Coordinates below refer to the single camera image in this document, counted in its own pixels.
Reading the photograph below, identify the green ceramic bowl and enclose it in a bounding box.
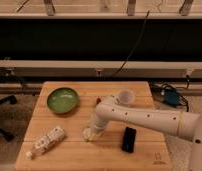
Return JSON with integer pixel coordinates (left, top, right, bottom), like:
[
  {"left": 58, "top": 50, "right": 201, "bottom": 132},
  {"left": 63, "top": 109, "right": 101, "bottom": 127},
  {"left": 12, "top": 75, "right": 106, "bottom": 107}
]
[{"left": 47, "top": 87, "right": 79, "bottom": 114}]

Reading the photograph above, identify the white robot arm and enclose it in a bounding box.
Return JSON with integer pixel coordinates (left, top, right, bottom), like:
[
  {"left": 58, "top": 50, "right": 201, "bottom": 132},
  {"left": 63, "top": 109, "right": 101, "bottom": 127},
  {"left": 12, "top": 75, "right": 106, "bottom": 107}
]
[{"left": 89, "top": 96, "right": 202, "bottom": 171}]

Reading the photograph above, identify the black rectangular phone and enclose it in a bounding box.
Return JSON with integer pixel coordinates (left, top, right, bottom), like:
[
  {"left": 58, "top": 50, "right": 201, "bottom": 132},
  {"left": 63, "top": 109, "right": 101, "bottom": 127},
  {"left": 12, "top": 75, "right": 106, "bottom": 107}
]
[{"left": 122, "top": 127, "right": 137, "bottom": 153}]

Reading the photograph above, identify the black hanging cable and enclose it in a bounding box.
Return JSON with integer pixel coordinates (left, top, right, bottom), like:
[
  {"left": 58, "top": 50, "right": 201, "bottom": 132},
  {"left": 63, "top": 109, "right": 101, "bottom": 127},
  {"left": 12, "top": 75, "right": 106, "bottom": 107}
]
[{"left": 112, "top": 9, "right": 151, "bottom": 78}]

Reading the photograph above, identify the black office chair base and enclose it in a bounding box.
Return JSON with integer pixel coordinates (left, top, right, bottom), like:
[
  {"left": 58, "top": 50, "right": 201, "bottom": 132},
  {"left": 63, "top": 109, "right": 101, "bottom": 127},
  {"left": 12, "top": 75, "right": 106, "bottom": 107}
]
[{"left": 0, "top": 64, "right": 19, "bottom": 142}]

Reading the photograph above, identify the blue power box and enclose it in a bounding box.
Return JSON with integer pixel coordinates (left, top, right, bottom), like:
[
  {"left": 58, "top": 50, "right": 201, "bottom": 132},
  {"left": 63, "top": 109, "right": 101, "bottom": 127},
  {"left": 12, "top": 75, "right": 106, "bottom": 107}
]
[{"left": 164, "top": 90, "right": 180, "bottom": 106}]

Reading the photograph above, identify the black floor cable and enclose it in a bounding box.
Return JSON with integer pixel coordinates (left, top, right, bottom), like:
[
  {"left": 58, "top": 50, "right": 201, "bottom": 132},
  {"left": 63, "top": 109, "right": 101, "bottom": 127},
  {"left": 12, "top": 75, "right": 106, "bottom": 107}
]
[{"left": 150, "top": 74, "right": 192, "bottom": 113}]

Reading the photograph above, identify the translucent white cup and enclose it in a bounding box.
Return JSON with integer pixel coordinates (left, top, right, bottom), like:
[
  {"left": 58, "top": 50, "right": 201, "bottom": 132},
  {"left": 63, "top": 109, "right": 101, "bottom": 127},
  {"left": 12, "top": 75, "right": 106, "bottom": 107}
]
[{"left": 117, "top": 90, "right": 135, "bottom": 106}]

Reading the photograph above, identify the wooden cutting board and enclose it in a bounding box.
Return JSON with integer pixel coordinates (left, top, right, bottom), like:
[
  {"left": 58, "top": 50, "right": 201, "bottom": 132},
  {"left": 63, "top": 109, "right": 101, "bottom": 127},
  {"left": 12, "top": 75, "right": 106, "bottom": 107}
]
[{"left": 15, "top": 82, "right": 171, "bottom": 171}]

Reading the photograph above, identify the white sponge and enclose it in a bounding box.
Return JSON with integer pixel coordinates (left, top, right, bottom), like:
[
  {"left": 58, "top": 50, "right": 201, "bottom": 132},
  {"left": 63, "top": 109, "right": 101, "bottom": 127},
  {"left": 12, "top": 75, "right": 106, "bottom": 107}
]
[{"left": 83, "top": 128, "right": 94, "bottom": 142}]

